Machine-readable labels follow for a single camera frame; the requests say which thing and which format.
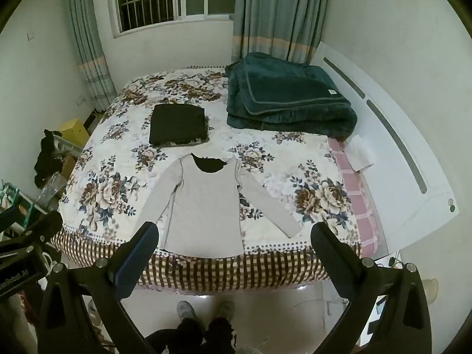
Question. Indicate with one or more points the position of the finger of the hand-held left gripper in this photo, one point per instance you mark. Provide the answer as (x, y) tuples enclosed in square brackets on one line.
[(9, 217), (42, 226)]

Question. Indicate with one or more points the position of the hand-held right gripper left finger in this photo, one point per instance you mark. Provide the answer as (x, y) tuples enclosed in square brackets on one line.
[(129, 265)]

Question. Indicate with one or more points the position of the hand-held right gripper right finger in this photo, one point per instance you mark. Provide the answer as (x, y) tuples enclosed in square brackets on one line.
[(330, 258)]

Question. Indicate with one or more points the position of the grey long-sleeve shirt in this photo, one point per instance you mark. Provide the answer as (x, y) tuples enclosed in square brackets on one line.
[(201, 206)]

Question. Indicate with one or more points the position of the folded black clothes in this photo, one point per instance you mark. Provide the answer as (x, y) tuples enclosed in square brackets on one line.
[(177, 123)]

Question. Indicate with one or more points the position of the clear plastic bag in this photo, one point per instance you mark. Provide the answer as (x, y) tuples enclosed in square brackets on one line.
[(53, 190)]

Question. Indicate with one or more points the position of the pink checked bed sheet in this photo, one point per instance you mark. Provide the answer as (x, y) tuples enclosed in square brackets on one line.
[(354, 199)]

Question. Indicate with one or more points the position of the black cloth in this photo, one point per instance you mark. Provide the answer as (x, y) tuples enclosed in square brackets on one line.
[(48, 158)]

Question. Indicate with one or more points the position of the person's left shoe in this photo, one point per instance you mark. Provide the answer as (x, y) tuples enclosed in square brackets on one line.
[(186, 310)]

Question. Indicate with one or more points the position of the person's shoe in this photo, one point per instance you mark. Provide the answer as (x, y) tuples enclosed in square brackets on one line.
[(225, 308), (186, 310)]

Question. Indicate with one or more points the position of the white rack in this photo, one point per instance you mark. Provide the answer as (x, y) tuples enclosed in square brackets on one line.
[(70, 147)]

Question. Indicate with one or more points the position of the person's legs in black pants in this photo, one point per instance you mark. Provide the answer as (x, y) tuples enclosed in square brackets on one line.
[(191, 335)]

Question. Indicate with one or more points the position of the bed with floral cover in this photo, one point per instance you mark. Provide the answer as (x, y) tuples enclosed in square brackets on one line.
[(280, 169)]

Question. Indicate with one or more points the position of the yellow box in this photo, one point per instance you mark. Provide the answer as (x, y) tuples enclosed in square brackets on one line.
[(75, 130)]

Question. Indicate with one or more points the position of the person's right shoe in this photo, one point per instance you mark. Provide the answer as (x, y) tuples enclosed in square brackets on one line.
[(225, 308)]

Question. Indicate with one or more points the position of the white bed headboard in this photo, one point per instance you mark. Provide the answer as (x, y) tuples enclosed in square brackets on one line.
[(402, 125)]

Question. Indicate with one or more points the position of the folded dark teal blanket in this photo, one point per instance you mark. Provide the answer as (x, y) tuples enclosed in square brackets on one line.
[(284, 94)]

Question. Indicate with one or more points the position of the grey-green striped curtain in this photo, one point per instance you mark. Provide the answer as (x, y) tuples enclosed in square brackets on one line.
[(280, 11), (90, 44)]

